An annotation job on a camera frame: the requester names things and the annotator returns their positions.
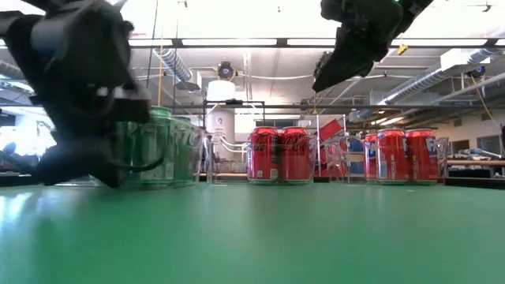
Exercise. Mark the white rectangular duct box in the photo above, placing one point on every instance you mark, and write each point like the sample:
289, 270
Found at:
461, 59

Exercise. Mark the wooden workbench top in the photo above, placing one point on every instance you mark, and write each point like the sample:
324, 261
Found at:
473, 162

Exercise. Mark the ceiling light panel row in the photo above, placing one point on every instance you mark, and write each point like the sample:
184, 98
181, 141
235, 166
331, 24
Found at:
229, 42

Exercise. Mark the thin silver ribbed duct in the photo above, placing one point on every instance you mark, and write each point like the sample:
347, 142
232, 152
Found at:
173, 63

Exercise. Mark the black round fan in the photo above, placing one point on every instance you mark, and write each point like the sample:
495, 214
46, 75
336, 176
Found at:
225, 71

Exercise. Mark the white cylindrical tank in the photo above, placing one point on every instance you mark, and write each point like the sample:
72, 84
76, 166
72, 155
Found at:
221, 90

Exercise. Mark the green table mat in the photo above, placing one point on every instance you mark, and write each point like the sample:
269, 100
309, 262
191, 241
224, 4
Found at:
252, 236

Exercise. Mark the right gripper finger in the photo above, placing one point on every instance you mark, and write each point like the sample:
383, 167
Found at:
347, 59

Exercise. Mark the black horizontal rail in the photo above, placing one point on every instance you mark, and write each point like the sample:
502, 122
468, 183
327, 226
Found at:
284, 106

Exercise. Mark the clear plastic bin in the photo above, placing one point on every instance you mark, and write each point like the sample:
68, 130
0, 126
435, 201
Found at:
189, 175
339, 167
225, 175

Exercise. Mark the person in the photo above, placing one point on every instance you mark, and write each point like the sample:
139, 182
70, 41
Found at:
8, 149

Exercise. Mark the blue storage bin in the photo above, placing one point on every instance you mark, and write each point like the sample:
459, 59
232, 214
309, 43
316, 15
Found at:
356, 158

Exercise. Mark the white shelf rack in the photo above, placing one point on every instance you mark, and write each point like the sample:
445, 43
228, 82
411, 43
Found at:
317, 130

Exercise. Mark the large silver air duct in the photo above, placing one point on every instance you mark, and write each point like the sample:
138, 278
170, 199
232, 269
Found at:
426, 77

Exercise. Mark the black ceiling-mounted device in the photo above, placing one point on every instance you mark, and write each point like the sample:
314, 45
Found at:
476, 72

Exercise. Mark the red Fanta can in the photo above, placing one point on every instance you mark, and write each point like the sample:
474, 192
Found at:
422, 158
371, 158
392, 158

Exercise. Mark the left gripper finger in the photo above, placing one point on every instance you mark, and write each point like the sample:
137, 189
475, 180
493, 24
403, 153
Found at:
79, 165

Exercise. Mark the red Coca-Cola can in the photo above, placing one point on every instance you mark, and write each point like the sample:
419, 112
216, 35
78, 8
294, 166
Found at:
295, 158
263, 158

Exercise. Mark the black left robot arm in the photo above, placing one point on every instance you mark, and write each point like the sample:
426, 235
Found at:
79, 43

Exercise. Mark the yellow hanging hook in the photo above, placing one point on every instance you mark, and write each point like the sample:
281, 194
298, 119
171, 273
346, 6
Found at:
402, 49

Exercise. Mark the black aluminium table frame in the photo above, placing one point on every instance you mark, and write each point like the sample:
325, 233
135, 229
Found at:
473, 180

